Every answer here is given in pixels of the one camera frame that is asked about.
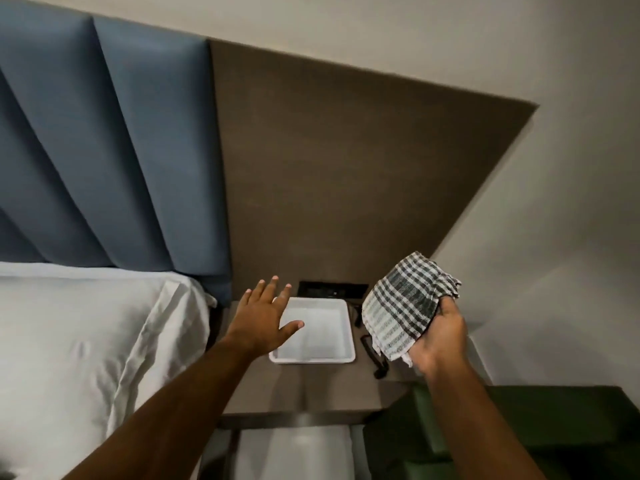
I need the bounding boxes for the black wall socket panel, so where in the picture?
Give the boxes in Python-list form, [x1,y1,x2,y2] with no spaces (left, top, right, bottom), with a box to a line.
[298,280,369,300]

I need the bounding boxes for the white pillow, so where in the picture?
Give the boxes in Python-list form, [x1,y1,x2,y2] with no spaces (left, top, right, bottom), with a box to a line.
[0,262,218,480]

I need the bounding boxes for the person's right forearm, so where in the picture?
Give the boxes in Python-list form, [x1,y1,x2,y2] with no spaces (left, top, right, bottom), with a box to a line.
[424,359,548,480]

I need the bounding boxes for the person's left hand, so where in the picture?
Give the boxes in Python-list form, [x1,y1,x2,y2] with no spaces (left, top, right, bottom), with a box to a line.
[223,276,305,357]

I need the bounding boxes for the black white checkered cloth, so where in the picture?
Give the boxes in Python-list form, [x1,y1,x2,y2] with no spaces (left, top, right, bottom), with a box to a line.
[361,251,462,368]

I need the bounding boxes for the brown wall panel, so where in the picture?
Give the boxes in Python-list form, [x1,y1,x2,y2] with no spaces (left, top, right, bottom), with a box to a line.
[207,38,538,301]

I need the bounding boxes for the blue padded headboard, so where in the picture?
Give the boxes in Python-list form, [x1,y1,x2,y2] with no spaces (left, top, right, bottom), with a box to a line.
[0,0,233,306]

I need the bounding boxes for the person's left forearm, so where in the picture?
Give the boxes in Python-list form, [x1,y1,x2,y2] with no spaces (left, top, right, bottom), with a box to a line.
[62,336,261,480]

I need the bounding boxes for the dark green armchair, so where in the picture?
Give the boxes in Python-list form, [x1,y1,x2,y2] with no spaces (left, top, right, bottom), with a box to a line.
[363,382,640,480]

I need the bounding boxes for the person's right hand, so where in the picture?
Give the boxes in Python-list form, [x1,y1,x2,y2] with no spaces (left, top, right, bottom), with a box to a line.
[409,296,469,377]

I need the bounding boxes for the white rectangular tray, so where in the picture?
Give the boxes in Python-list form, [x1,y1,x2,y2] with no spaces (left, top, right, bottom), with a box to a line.
[268,297,356,365]

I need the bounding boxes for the brown bedside table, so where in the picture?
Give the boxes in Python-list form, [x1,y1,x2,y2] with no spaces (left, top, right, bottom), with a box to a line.
[215,299,426,429]

